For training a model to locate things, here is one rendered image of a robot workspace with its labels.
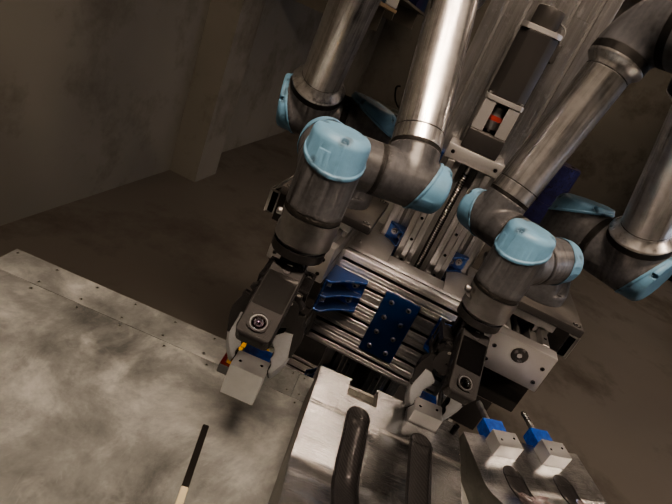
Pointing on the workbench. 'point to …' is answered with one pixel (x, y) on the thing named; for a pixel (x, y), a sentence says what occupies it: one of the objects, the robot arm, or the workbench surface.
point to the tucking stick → (192, 465)
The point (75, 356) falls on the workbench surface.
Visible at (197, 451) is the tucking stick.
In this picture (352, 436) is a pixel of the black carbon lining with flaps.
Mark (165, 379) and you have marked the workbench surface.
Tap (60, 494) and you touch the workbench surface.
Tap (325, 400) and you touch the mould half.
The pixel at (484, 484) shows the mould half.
